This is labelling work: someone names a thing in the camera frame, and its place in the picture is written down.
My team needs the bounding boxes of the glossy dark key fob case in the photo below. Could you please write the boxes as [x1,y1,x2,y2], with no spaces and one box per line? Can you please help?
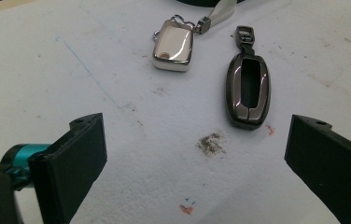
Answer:
[225,25,272,131]

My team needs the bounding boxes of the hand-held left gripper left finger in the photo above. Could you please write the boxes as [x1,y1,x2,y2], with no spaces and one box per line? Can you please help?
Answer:
[28,112,108,224]

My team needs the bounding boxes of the glossy white key fob case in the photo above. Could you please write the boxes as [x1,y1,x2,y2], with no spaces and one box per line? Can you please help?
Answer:
[150,15,196,73]

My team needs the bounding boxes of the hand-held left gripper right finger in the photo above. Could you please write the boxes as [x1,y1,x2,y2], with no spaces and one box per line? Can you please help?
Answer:
[284,114,351,224]

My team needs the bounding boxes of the white strap with metal clasp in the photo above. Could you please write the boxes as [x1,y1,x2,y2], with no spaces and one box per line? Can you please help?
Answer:
[194,0,238,35]

